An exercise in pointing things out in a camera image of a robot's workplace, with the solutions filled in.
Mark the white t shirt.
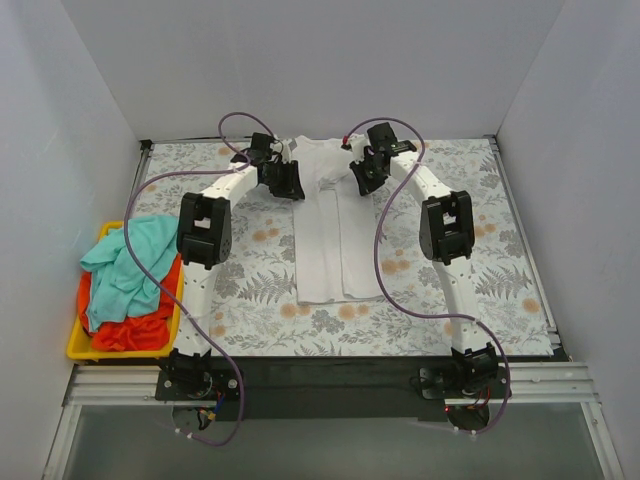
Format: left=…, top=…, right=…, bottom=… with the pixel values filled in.
left=293, top=136, right=381, bottom=304

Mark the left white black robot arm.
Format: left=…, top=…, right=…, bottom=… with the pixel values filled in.
left=164, top=132, right=305, bottom=400

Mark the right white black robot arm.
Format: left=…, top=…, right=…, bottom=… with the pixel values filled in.
left=341, top=118, right=500, bottom=398

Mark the floral table cloth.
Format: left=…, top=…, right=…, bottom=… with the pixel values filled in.
left=133, top=138, right=555, bottom=359

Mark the teal t shirt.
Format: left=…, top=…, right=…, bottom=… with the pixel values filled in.
left=80, top=215, right=178, bottom=333

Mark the orange t shirt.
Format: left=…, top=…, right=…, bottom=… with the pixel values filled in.
left=76, top=272, right=174, bottom=352

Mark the yellow plastic bin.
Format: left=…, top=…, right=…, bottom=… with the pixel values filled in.
left=67, top=222, right=182, bottom=361

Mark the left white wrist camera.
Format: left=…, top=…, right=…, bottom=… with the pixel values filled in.
left=275, top=139, right=297, bottom=164

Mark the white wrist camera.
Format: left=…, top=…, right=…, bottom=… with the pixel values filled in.
left=275, top=139, right=297, bottom=164
left=341, top=134, right=370, bottom=163

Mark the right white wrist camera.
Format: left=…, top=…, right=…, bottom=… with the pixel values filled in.
left=341, top=134, right=370, bottom=163

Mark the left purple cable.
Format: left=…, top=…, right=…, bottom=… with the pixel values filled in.
left=122, top=112, right=284, bottom=446

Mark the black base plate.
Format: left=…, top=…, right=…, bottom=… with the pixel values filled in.
left=155, top=356, right=511, bottom=422

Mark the aluminium frame rail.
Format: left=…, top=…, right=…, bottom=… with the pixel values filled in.
left=65, top=362, right=599, bottom=406

